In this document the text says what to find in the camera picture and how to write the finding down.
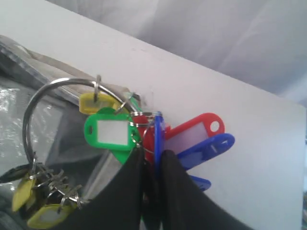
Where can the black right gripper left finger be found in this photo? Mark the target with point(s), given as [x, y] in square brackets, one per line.
[118, 206]

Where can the colourful plastic key tags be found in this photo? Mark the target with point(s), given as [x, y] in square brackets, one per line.
[44, 200]

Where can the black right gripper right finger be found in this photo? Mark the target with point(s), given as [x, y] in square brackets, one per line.
[185, 206]

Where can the white backdrop curtain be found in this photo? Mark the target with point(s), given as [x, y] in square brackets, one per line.
[259, 42]

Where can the cream fabric duffel bag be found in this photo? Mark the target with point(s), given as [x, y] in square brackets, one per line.
[84, 152]

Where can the clear plastic packaged item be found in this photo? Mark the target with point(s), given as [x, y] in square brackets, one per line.
[57, 124]

